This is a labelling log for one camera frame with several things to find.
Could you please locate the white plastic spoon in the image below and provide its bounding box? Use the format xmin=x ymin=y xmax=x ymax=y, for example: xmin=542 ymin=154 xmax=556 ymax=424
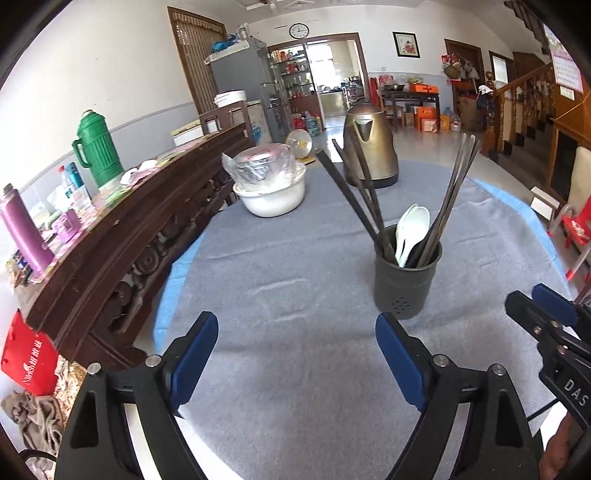
xmin=394 ymin=205 xmax=431 ymax=268

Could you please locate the purple thermos bottle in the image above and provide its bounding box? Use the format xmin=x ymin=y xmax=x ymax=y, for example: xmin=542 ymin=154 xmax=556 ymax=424
xmin=1 ymin=183 xmax=54 ymax=276

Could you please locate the dark wooden chopstick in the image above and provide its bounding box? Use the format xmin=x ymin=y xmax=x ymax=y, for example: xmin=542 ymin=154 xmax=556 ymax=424
xmin=345 ymin=125 xmax=396 ymax=263
xmin=317 ymin=150 xmax=396 ymax=263

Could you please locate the round wall clock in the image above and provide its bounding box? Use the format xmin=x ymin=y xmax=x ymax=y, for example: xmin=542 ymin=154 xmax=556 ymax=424
xmin=288 ymin=22 xmax=310 ymax=40

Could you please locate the white bowl with plastic bag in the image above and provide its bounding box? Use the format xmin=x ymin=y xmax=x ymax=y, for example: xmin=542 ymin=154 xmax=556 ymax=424
xmin=221 ymin=143 xmax=307 ymax=218

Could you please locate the framed wall picture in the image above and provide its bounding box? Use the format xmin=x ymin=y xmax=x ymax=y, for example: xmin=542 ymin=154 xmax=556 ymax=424
xmin=393 ymin=32 xmax=421 ymax=58

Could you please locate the grey refrigerator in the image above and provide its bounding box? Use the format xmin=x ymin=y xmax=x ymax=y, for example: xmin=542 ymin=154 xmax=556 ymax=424
xmin=204 ymin=36 xmax=291 ymax=143

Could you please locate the small white fan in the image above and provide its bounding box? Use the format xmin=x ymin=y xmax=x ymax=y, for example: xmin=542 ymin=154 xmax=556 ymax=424
xmin=286 ymin=129 xmax=315 ymax=165

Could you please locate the blue table cover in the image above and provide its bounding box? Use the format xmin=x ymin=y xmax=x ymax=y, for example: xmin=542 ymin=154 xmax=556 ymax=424
xmin=474 ymin=179 xmax=565 ymax=274

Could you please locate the person's right hand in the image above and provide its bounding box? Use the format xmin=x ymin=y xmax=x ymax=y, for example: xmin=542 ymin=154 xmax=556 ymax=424
xmin=539 ymin=413 xmax=590 ymax=479

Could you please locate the green thermos jug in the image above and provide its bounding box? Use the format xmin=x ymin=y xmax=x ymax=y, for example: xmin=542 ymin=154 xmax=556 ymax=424
xmin=72 ymin=110 xmax=123 ymax=188

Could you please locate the small white stool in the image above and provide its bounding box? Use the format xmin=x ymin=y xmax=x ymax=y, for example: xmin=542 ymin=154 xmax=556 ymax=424
xmin=530 ymin=186 xmax=560 ymax=222

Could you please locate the bronze electric kettle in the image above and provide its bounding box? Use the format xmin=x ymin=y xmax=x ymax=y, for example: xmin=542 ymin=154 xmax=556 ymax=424
xmin=344 ymin=98 xmax=399 ymax=188

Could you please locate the red shopping bag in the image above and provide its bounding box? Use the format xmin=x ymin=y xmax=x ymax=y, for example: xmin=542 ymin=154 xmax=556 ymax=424
xmin=1 ymin=309 xmax=58 ymax=396

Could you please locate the dark carved wooden sideboard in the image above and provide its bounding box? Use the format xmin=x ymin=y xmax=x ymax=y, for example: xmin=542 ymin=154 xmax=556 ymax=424
xmin=17 ymin=125 xmax=253 ymax=370

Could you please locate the red plastic chair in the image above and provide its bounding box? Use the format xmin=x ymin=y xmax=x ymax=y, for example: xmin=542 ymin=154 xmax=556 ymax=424
xmin=547 ymin=199 xmax=590 ymax=281

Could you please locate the beige crumpled cloth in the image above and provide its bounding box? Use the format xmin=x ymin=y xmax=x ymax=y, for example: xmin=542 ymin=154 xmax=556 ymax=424
xmin=1 ymin=391 xmax=64 ymax=471

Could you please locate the wooden staircase railing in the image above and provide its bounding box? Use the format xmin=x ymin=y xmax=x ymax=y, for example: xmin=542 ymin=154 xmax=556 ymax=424
xmin=484 ymin=63 xmax=590 ymax=159

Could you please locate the wooden lattice door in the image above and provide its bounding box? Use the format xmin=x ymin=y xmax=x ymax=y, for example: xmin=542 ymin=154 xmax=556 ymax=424
xmin=167 ymin=6 xmax=226 ymax=113

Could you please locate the white chest freezer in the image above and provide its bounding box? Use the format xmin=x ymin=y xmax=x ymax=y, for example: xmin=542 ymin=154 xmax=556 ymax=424
xmin=218 ymin=100 xmax=273 ymax=145

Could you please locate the wall calendar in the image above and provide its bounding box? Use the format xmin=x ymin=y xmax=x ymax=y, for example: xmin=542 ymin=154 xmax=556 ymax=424
xmin=544 ymin=25 xmax=584 ymax=93

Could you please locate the dark grey utensil holder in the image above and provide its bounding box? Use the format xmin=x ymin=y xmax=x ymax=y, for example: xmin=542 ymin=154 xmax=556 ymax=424
xmin=374 ymin=242 xmax=443 ymax=320

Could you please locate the dark wooden side table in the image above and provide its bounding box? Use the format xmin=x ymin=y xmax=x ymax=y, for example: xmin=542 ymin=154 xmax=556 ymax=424
xmin=380 ymin=88 xmax=441 ymax=130

